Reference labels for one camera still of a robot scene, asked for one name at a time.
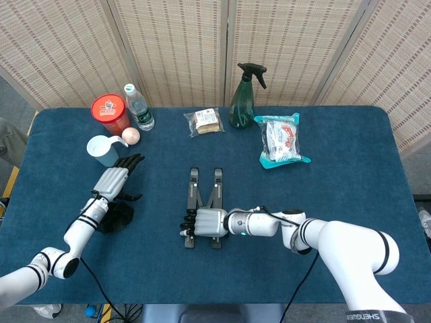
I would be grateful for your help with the black folding laptop stand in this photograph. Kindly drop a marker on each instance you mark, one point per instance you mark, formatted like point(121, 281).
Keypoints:
point(193, 188)

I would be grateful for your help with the small blue ball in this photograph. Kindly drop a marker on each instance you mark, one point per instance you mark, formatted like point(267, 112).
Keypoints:
point(90, 310)

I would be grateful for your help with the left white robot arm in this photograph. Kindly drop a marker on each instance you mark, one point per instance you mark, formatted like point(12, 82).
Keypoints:
point(81, 232)

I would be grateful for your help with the peach coloured ball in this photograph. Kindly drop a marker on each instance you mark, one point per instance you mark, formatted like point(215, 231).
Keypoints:
point(130, 136)

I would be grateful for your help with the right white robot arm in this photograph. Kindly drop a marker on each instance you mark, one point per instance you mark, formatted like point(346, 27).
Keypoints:
point(353, 245)

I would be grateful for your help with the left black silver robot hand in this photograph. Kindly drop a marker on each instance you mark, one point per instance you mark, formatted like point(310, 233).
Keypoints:
point(111, 181)

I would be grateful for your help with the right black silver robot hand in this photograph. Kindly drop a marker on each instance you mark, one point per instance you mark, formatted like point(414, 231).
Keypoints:
point(208, 222)

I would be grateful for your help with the teal snack package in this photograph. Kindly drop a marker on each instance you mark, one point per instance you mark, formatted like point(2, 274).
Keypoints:
point(281, 141)

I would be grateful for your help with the bamboo folding screen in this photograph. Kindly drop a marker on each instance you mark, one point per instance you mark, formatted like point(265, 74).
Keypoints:
point(168, 50)

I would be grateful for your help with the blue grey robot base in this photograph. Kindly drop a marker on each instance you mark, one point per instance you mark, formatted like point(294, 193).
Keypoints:
point(212, 314)

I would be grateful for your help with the clear plastic water bottle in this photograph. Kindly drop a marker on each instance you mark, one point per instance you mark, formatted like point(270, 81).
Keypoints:
point(141, 114)

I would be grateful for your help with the green spray bottle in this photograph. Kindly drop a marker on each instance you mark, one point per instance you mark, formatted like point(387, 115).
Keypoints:
point(240, 107)

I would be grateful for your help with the plastic wrapped sandwich cake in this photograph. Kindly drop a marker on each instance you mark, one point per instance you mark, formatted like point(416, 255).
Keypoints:
point(205, 122)

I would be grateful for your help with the blue table cloth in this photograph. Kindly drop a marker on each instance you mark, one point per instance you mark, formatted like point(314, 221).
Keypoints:
point(336, 188)

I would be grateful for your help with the white sneaker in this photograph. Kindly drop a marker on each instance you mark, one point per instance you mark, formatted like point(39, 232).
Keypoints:
point(47, 310)

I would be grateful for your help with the grey sneaker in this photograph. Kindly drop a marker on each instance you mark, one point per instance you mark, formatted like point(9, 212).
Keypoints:
point(426, 220)

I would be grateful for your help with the red orange lidded tub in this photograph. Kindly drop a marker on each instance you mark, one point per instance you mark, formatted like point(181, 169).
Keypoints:
point(107, 109)

